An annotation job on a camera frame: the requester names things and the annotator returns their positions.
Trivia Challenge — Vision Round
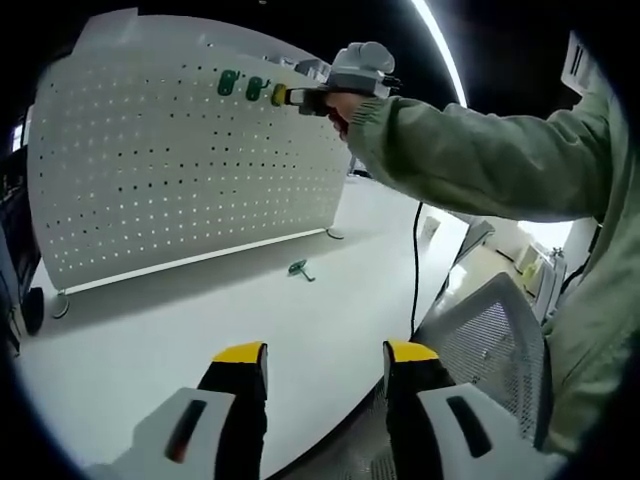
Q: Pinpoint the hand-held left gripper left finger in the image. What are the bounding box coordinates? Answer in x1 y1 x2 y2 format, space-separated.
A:
82 341 269 480

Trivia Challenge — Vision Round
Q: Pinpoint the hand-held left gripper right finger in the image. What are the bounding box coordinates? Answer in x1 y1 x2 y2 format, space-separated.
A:
383 339 546 480

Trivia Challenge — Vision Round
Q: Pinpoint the green hook assembly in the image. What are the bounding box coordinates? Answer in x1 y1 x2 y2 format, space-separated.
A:
244 75 271 101
286 259 317 283
217 69 241 97

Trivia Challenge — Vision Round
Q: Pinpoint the white perforated mounting plate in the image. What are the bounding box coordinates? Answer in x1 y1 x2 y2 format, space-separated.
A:
27 49 354 320

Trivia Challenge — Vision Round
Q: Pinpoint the person's right hand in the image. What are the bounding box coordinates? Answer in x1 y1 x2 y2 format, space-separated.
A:
323 89 374 141

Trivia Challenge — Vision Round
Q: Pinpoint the ceiling light strip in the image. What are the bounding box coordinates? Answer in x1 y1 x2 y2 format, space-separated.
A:
410 0 471 109

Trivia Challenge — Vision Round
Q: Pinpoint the white mesh office chair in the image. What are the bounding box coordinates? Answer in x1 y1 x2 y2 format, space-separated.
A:
294 272 554 480

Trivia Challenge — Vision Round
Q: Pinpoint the person's green jacket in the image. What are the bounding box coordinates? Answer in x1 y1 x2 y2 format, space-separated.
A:
542 74 640 456

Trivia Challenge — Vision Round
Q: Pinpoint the small black speaker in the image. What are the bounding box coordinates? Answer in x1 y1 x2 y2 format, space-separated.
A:
22 287 46 336

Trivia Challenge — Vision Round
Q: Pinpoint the white ceiling air vent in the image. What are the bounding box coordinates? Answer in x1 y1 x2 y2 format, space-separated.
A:
559 32 601 96

